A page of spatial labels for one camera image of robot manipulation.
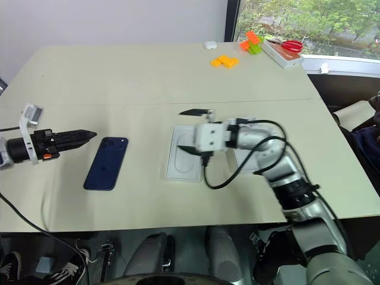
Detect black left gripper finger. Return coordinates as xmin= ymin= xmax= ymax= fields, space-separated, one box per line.
xmin=53 ymin=129 xmax=98 ymax=143
xmin=55 ymin=138 xmax=90 ymax=153

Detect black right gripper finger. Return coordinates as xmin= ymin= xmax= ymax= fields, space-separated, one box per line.
xmin=179 ymin=109 xmax=209 ymax=118
xmin=178 ymin=144 xmax=200 ymax=156

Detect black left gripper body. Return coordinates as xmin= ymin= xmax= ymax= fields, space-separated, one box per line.
xmin=32 ymin=128 xmax=61 ymax=162

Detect white phone box base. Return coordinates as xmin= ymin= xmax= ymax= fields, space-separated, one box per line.
xmin=165 ymin=125 xmax=209 ymax=182

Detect white box with orange print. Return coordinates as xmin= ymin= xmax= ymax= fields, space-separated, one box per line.
xmin=262 ymin=39 xmax=305 ymax=71

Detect small grey box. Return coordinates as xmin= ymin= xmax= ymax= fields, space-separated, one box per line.
xmin=36 ymin=256 xmax=55 ymax=274

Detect dark blue smartphone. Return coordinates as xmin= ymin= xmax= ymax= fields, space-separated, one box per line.
xmin=83 ymin=136 xmax=129 ymax=191

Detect orange and green brick stack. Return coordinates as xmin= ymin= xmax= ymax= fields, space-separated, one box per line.
xmin=239 ymin=30 xmax=265 ymax=56

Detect silver rounded robot leg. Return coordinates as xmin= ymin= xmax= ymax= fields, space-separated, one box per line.
xmin=205 ymin=225 xmax=248 ymax=283
xmin=122 ymin=232 xmax=176 ymax=277

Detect black sneaker with white laces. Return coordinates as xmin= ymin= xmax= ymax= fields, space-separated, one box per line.
xmin=0 ymin=251 xmax=23 ymax=282
xmin=43 ymin=260 xmax=87 ymax=285

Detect tan cardboard sheet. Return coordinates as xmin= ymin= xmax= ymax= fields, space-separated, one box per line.
xmin=330 ymin=100 xmax=378 ymax=132

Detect seated person in dark clothes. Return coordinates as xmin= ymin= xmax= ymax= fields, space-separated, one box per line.
xmin=349 ymin=90 xmax=380 ymax=181

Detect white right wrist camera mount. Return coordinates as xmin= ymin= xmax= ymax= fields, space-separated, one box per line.
xmin=194 ymin=121 xmax=231 ymax=154

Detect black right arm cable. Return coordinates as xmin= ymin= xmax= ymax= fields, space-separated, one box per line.
xmin=199 ymin=119 xmax=349 ymax=256

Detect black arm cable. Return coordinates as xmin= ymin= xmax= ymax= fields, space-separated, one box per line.
xmin=199 ymin=119 xmax=349 ymax=256
xmin=0 ymin=126 xmax=90 ymax=285

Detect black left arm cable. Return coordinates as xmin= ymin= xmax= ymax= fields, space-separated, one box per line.
xmin=0 ymin=126 xmax=90 ymax=285

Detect window frame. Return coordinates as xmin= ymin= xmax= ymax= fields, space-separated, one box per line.
xmin=223 ymin=0 xmax=380 ymax=80

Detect red handled scissors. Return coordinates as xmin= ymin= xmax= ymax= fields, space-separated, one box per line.
xmin=266 ymin=38 xmax=305 ymax=54

